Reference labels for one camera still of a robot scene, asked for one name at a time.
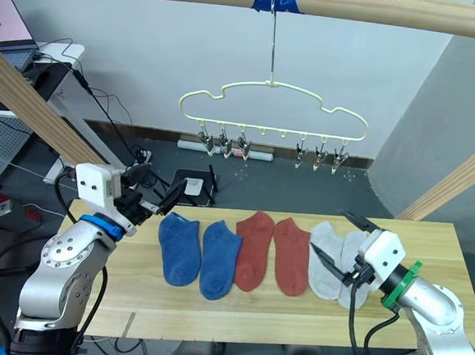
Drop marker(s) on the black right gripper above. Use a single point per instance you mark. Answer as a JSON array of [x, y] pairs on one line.
[[361, 273]]

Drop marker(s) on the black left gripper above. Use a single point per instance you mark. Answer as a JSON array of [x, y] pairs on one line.
[[130, 206]]

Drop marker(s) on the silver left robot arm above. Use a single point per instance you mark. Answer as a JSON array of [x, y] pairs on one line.
[[61, 270]]

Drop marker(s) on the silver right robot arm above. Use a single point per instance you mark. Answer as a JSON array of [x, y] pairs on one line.
[[440, 317]]

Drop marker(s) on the metal hanger clip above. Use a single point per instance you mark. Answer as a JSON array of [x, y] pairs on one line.
[[320, 156], [207, 142], [226, 145], [244, 147], [339, 158], [300, 153]]

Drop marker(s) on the cream plastic clip hanger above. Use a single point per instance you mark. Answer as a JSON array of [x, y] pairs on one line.
[[273, 83]]

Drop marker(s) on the metal hanger hook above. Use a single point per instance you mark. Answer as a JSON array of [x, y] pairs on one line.
[[274, 44]]

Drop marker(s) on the grey ankle sock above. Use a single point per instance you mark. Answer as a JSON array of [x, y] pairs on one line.
[[327, 238], [351, 244]]

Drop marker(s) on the black router box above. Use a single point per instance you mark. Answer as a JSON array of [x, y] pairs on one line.
[[194, 199]]

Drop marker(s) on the red ankle sock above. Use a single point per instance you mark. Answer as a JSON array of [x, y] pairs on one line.
[[253, 252], [290, 260]]

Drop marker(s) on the blue ankle sock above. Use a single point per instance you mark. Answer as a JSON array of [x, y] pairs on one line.
[[178, 251], [219, 262]]

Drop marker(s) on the white power strip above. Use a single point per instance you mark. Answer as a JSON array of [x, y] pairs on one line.
[[260, 155]]

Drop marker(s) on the white desk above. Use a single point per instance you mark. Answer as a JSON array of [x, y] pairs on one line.
[[72, 107]]

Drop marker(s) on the open laptop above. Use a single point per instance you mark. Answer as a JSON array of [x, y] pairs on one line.
[[18, 55]]

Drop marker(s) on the pink computer monitor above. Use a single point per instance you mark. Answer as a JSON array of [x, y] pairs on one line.
[[7, 19]]

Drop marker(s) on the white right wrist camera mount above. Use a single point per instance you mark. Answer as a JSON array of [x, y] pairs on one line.
[[383, 255]]

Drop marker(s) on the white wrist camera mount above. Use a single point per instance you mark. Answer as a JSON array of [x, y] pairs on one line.
[[383, 255], [95, 183]]

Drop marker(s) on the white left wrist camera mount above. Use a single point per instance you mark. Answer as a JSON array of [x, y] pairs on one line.
[[95, 183]]

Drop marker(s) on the wooden diagonal frame beam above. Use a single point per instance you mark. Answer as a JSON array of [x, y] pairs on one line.
[[33, 108], [455, 178]]

